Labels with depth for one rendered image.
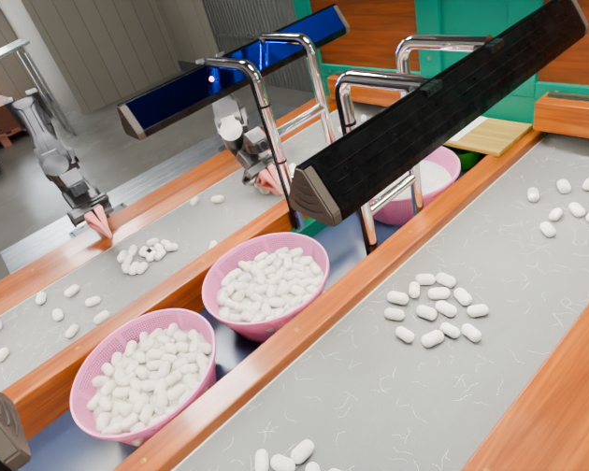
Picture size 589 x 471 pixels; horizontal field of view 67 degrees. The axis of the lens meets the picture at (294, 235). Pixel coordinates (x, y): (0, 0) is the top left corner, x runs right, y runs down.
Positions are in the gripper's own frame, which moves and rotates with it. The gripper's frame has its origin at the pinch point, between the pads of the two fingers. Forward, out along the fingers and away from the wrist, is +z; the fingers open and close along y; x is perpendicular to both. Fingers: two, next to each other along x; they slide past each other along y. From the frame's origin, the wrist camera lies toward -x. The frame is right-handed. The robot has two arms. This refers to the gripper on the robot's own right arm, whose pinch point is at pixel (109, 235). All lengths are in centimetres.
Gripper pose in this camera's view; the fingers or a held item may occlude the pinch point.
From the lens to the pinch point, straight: 118.4
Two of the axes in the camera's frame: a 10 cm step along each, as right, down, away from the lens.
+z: 6.4, 7.5, -1.6
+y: 7.3, -5.4, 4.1
